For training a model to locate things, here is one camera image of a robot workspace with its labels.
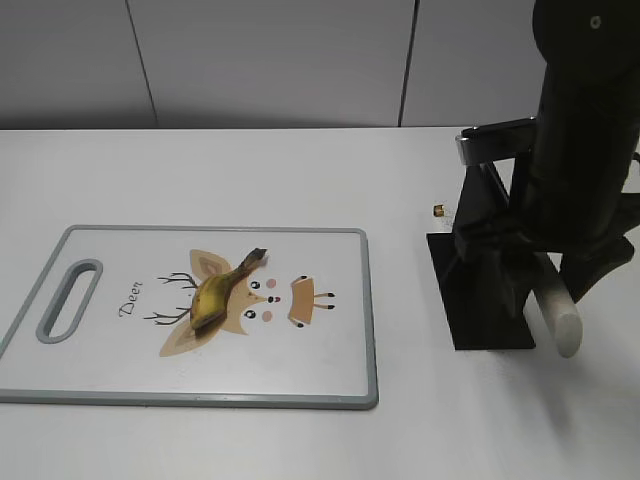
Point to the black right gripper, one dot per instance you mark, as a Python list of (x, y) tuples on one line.
[(498, 257)]

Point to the yellow banana piece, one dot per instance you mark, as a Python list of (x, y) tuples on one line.
[(224, 294)]

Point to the white handled knife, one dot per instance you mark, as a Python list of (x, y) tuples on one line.
[(557, 307)]

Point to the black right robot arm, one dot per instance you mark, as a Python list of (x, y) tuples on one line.
[(554, 183)]

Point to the black knife stand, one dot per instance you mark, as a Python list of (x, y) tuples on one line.
[(472, 328)]

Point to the white deer cutting board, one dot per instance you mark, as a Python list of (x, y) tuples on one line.
[(107, 322)]

